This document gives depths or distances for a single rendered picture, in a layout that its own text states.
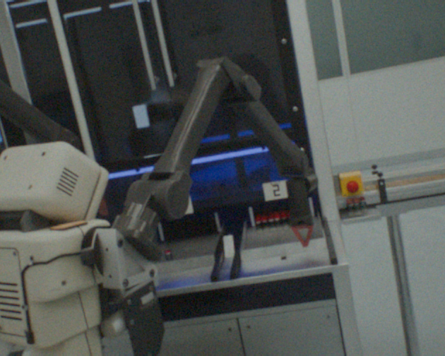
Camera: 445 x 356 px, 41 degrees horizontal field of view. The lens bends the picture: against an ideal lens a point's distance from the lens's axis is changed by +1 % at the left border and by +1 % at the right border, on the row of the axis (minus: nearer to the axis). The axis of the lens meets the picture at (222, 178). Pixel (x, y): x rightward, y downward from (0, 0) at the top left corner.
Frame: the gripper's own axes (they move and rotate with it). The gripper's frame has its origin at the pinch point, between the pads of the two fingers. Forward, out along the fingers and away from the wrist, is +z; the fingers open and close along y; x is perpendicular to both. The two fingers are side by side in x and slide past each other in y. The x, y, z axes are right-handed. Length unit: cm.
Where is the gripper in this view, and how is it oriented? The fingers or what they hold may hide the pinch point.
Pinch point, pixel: (305, 244)
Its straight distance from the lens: 177.7
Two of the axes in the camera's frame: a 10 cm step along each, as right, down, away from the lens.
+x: -9.8, 1.6, 1.4
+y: 1.2, -1.8, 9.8
